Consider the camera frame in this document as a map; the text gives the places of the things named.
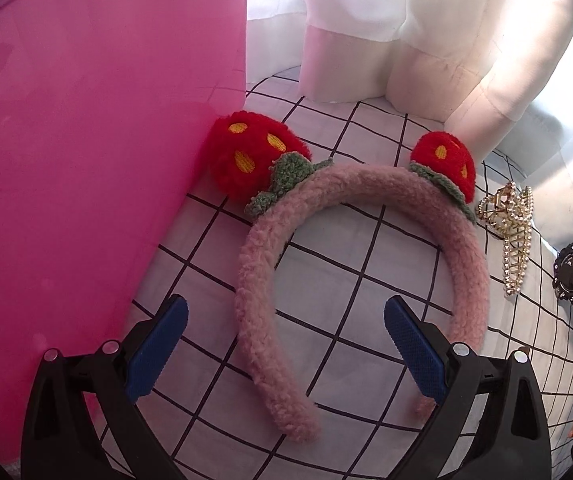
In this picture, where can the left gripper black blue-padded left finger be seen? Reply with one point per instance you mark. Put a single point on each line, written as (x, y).
(59, 440)

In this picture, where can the pink strawberry fuzzy headband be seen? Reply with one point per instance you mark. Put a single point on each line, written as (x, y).
(322, 238)

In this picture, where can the gold pearl hair claw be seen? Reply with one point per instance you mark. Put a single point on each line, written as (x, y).
(509, 212)

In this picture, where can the pink plastic tub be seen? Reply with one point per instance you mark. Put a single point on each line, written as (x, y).
(104, 108)

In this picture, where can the white curtain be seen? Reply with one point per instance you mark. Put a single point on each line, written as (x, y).
(498, 74)

